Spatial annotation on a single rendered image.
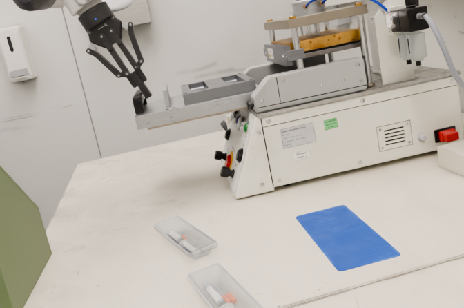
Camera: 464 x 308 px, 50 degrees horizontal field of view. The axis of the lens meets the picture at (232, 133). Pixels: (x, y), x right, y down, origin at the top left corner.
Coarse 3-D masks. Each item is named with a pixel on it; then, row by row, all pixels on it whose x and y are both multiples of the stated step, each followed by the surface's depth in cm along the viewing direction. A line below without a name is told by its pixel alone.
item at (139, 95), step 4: (136, 92) 120; (140, 92) 119; (136, 96) 112; (140, 96) 112; (136, 100) 111; (140, 100) 112; (144, 100) 125; (136, 104) 111; (140, 104) 112; (144, 104) 126; (136, 108) 112; (140, 108) 112; (136, 112) 112; (140, 112) 112
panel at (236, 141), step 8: (240, 112) 125; (248, 112) 115; (248, 120) 113; (232, 128) 132; (248, 128) 110; (232, 136) 130; (240, 136) 118; (248, 136) 109; (232, 144) 127; (240, 144) 116; (224, 152) 136; (232, 152) 124; (224, 160) 133; (232, 160) 122; (240, 160) 111; (232, 168) 120; (240, 168) 110; (232, 184) 115; (232, 192) 113
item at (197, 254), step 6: (174, 216) 101; (156, 228) 97; (162, 234) 94; (168, 240) 92; (210, 246) 84; (216, 246) 85; (186, 252) 83; (192, 252) 83; (198, 252) 83; (204, 252) 84; (198, 258) 85
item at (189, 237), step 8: (176, 216) 101; (160, 224) 98; (168, 224) 97; (176, 224) 96; (184, 224) 96; (168, 232) 93; (176, 232) 93; (184, 232) 92; (192, 232) 91; (200, 232) 90; (176, 240) 89; (184, 240) 88; (192, 240) 88; (200, 240) 87; (208, 240) 86; (184, 248) 85; (192, 248) 85; (200, 248) 84
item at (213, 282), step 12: (216, 264) 77; (192, 276) 75; (204, 276) 74; (216, 276) 74; (228, 276) 73; (204, 288) 71; (216, 288) 70; (228, 288) 70; (240, 288) 69; (216, 300) 67; (228, 300) 66; (240, 300) 66; (252, 300) 65
